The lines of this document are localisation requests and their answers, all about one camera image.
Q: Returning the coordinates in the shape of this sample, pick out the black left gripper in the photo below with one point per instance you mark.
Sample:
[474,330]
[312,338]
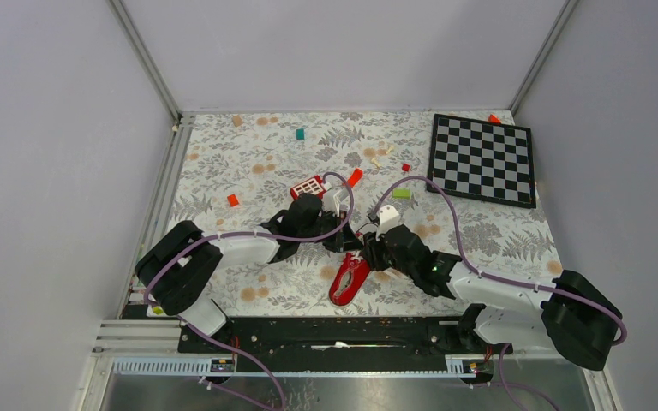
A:
[343,241]

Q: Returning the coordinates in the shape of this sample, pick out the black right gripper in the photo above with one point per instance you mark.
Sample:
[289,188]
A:
[372,246]

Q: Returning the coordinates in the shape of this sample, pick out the red canvas sneaker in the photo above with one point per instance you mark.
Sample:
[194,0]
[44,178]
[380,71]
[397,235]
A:
[353,271]

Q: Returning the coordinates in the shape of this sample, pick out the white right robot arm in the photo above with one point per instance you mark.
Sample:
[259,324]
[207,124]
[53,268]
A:
[567,314]

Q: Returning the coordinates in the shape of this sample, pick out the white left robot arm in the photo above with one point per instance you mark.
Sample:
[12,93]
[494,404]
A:
[177,269]

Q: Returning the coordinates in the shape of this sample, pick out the red white window brick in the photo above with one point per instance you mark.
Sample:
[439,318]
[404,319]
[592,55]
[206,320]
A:
[313,185]

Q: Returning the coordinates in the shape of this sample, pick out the green rectangular block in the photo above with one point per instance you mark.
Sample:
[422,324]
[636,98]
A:
[401,193]

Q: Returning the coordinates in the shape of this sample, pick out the orange red curved block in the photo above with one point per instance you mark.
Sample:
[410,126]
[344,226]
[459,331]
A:
[355,177]

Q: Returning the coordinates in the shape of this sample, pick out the floral patterned table mat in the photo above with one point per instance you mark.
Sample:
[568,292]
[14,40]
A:
[258,158]

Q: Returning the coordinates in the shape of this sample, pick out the black grey chessboard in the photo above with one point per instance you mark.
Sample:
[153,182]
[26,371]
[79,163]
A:
[482,160]

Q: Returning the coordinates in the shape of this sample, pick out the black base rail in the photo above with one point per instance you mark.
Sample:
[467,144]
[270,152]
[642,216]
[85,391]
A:
[343,344]

